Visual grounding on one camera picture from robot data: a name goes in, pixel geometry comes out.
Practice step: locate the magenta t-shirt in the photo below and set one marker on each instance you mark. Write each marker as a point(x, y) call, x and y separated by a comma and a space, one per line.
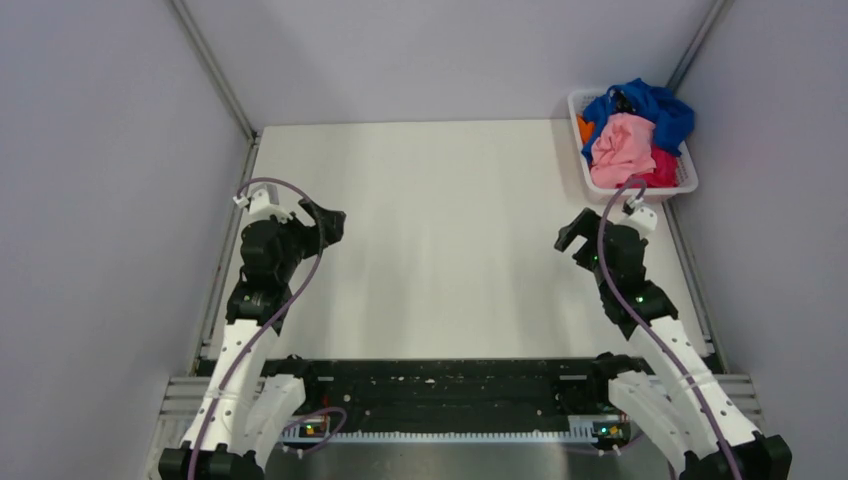
point(664, 173)

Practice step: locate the orange t-shirt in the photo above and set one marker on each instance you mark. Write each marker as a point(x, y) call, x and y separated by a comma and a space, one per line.
point(586, 129)

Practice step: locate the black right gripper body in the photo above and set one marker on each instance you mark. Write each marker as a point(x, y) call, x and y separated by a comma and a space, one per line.
point(589, 226)

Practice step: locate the blue t-shirt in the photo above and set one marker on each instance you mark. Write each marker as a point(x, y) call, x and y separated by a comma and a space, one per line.
point(674, 120)

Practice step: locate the pink t-shirt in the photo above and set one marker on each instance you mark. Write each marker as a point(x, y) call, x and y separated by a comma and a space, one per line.
point(623, 149)

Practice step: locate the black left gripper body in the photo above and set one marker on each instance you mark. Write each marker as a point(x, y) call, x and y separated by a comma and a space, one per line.
point(306, 241)

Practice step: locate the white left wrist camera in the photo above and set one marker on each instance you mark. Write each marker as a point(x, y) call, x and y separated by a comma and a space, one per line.
point(262, 203)

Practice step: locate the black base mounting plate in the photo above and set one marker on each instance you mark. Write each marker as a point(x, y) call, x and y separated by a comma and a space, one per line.
point(455, 396)

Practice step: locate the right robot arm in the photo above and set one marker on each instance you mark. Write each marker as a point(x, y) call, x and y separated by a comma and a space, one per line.
point(665, 387)

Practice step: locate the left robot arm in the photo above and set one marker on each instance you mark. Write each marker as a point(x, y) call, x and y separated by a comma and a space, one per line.
point(242, 415)

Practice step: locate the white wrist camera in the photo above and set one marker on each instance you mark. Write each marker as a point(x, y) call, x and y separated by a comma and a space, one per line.
point(262, 203)
point(639, 217)

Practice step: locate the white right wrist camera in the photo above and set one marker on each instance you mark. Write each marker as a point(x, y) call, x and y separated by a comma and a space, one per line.
point(639, 217)

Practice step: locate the white plastic laundry basket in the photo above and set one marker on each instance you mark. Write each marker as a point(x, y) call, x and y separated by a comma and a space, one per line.
point(686, 174)

